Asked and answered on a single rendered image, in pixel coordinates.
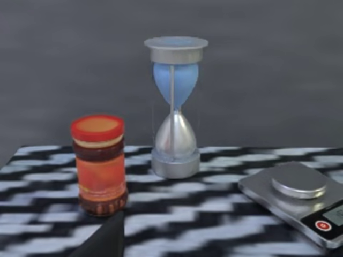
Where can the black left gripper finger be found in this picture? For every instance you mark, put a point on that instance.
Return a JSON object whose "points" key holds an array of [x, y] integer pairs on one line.
{"points": [[107, 241]]}

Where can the red-lidded sauce jar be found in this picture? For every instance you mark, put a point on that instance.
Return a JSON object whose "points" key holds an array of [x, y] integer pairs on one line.
{"points": [[99, 166]]}

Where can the silver and blue hourglass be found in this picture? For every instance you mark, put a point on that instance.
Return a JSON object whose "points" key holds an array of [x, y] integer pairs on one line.
{"points": [[175, 112]]}

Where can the silver digital kitchen scale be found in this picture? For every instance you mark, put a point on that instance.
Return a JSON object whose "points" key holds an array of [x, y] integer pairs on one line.
{"points": [[297, 198]]}

